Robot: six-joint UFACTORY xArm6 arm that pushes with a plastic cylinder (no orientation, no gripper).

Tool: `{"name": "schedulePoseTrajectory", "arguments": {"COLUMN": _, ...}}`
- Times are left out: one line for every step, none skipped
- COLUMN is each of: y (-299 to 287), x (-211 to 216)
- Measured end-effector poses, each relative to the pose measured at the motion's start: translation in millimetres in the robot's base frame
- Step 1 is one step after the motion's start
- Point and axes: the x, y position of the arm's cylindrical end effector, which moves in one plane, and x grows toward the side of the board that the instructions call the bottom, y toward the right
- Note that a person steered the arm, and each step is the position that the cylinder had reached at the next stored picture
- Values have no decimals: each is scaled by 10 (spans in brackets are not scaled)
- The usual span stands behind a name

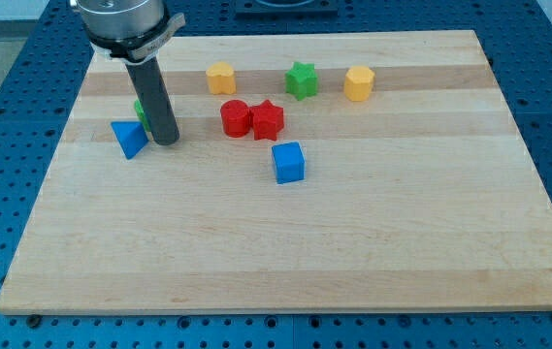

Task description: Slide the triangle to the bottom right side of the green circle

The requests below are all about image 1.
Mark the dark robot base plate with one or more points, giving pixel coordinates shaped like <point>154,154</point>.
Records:
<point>285,7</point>

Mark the yellow heart block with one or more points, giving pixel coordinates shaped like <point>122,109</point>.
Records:
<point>221,78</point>

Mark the yellow hexagon block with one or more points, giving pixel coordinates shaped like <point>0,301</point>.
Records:
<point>358,83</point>

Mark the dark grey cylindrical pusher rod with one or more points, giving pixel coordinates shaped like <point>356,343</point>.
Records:
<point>153,95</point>

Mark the blue triangle block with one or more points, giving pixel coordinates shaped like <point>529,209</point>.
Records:
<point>131,137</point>

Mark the green circle block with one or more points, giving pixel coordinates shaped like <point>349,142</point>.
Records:
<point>138,108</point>

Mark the green star block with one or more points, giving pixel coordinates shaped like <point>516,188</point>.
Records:
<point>301,81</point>

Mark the red star block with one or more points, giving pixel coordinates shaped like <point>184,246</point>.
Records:
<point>267,120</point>

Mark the light wooden board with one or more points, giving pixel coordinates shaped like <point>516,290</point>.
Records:
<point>423,198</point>

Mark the red cylinder block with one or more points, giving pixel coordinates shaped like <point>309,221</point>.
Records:
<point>235,116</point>

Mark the blue cube block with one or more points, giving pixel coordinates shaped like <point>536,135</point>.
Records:
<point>289,162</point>

